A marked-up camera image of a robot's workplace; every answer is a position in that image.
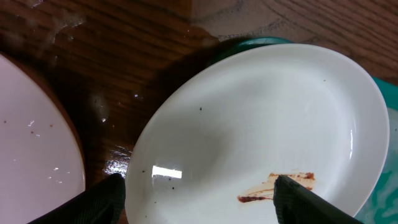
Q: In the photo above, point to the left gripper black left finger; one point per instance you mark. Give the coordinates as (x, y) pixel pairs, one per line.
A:
(103, 203)

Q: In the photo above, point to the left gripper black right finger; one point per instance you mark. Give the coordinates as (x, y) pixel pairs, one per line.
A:
(294, 204)

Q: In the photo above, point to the white plate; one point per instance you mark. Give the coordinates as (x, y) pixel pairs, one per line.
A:
(41, 159)
(210, 151)

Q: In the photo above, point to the teal plastic serving tray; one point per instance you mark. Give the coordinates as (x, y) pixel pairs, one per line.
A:
(381, 206)

